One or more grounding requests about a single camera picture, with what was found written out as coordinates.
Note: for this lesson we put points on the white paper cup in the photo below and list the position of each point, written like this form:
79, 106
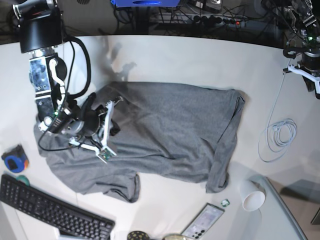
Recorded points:
251, 197

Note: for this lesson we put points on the black gold dotted round object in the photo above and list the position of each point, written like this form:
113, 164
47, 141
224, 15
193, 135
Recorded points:
138, 235

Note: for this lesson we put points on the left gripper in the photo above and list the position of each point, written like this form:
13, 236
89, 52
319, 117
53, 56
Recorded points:
308, 67

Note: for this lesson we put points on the green round object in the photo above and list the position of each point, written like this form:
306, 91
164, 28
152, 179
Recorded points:
23, 179

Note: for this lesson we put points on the blue box with hole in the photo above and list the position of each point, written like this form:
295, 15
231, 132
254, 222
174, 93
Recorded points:
145, 3

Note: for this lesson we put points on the small green white chip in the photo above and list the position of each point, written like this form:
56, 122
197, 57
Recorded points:
225, 203

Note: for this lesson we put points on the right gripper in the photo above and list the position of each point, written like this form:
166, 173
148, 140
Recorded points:
93, 128

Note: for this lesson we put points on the smartphone in clear case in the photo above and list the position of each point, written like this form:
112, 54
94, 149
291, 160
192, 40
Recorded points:
203, 221

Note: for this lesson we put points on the grey t-shirt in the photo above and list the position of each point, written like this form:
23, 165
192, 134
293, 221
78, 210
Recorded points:
177, 131

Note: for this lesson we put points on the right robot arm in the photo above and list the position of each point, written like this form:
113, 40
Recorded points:
41, 30

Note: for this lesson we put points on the gold rimmed round tin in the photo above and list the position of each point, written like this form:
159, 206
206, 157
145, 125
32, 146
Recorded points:
174, 236

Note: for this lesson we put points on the black computer keyboard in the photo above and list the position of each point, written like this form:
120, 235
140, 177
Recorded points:
52, 211

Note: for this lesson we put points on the blue orange tape measure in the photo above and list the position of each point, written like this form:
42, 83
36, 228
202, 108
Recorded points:
15, 159

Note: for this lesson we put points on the glass side table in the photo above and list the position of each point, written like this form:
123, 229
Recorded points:
289, 212

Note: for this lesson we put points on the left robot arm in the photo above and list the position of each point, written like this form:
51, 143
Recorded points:
303, 19

